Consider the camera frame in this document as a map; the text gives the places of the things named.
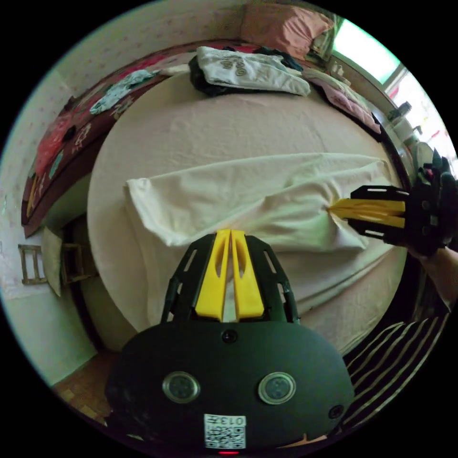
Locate beige cushion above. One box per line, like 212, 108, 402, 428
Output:
40, 226, 66, 298

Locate folded pink blanket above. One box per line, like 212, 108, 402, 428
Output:
302, 67, 383, 136

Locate person's body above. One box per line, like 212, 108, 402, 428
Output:
338, 310, 452, 443

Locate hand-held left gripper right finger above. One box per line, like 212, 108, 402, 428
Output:
231, 230, 265, 321

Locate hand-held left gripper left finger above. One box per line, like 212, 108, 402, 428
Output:
195, 229, 231, 320

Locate wooden stool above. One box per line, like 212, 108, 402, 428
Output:
17, 242, 99, 287

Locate teal patterned garment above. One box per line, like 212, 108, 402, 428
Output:
88, 69, 162, 116

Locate person's right hand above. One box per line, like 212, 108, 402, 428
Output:
442, 168, 458, 253

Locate pink pillow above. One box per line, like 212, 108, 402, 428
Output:
239, 2, 336, 61

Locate window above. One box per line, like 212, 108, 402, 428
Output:
331, 18, 458, 151

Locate bed with pink sheet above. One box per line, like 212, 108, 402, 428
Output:
21, 39, 412, 358

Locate pile of clothes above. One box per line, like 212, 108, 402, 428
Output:
187, 45, 312, 98

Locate beige long sleeve shirt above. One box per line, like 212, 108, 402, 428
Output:
124, 152, 389, 321

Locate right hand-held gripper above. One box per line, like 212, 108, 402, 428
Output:
328, 168, 448, 257

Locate person's right forearm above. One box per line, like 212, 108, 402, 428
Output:
407, 246, 458, 310

